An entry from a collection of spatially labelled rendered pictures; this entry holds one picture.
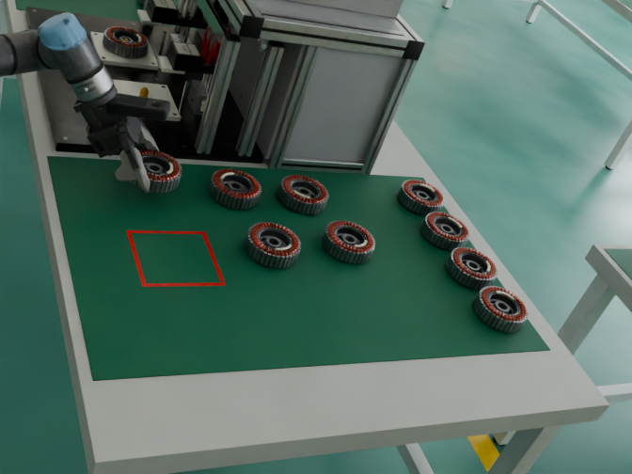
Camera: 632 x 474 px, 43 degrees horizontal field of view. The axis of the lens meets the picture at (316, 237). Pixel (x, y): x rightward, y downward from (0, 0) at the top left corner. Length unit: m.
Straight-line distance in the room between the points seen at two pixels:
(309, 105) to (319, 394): 0.73
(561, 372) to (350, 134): 0.73
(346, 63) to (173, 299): 0.69
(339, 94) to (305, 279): 0.48
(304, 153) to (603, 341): 1.75
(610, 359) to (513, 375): 1.64
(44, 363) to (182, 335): 0.98
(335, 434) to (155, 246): 0.51
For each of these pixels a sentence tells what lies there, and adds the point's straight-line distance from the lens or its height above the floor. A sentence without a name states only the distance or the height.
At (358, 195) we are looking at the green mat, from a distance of 1.94.
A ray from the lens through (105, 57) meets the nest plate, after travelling 2.13.
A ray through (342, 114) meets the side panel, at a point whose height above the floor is 0.91.
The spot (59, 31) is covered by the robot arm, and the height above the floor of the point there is 1.07.
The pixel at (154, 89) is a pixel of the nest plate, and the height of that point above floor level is 0.78.
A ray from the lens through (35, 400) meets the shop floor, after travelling 2.27.
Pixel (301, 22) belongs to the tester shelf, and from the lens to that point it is 1.76.
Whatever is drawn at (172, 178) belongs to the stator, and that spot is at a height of 0.82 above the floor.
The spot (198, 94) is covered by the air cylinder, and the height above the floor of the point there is 0.82.
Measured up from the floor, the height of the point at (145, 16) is 0.88.
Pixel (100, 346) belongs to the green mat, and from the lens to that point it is 1.37.
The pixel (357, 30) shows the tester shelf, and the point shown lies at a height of 1.12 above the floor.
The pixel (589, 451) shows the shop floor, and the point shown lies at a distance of 2.84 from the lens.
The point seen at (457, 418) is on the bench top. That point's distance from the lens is 1.50.
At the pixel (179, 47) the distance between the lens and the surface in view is 1.95.
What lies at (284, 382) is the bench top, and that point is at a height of 0.75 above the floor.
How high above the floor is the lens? 1.73
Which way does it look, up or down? 34 degrees down
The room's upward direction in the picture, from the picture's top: 22 degrees clockwise
